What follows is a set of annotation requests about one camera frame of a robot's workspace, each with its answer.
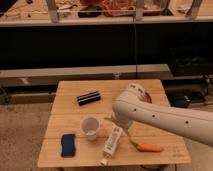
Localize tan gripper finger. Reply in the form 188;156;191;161
123;129;131;140

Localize white squeeze bottle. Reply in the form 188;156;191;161
100;126;123;166

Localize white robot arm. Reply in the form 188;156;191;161
112;83;213;147

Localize orange ceramic bowl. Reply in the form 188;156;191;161
144;92;152;103

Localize orange carrot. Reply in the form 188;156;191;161
130;140;163;152

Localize clear plastic cup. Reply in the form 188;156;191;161
80;117;100;141

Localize wooden table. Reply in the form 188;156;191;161
37;80;191;168

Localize black striped box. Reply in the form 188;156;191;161
77;91;101;106

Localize blue sponge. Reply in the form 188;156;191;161
61;134;76;157

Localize dark blue bag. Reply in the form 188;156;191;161
170;94;190;108

